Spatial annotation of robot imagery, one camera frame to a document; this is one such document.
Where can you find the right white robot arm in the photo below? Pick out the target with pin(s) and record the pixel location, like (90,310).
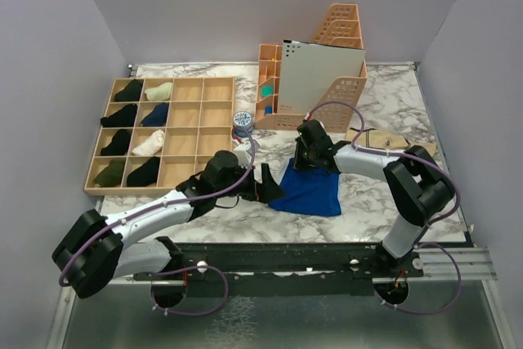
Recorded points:
(419,187)

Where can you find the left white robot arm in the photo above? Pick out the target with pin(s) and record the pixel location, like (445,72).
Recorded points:
(88,255)

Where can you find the dark green rolled sock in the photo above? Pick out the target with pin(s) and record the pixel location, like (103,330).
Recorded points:
(111,175)

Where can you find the beige underwear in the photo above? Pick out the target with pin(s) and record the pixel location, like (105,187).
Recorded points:
(378,140)

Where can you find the navy rolled sock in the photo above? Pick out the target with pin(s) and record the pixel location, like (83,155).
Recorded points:
(157,117)

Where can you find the black rolled sock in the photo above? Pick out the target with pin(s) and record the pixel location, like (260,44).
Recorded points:
(131,92)
(123,118)
(145,175)
(118,145)

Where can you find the grey white folder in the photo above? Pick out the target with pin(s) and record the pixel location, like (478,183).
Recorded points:
(309,69)

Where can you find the pale green rolled sock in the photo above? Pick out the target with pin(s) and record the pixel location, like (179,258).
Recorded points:
(160,93)

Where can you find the blue boxer underwear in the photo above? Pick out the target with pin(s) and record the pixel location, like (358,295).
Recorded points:
(312,193)

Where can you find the aluminium extrusion rail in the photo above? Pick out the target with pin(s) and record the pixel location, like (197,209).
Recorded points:
(473,264)

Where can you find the peach file organizer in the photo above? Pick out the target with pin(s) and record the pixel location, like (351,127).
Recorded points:
(340,28)

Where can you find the wooden compartment tray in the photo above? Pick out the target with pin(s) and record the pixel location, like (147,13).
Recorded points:
(199,124)

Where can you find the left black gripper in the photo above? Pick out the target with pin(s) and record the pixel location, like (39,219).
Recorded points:
(264,191)

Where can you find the black rolled sock top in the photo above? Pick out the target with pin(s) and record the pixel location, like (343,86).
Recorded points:
(131,92)

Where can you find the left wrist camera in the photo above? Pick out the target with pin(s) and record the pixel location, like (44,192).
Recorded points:
(244,153)

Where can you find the black rolled sock bottom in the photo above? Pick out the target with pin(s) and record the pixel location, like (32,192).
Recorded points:
(145,175)

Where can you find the blue patterned round tin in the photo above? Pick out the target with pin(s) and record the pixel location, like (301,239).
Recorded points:
(242,124)

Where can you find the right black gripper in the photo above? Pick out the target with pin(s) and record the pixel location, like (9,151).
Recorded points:
(298,163)

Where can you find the white rolled sock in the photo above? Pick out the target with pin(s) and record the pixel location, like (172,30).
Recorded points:
(151,145)

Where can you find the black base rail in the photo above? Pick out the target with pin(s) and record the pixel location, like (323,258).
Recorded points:
(277,270)

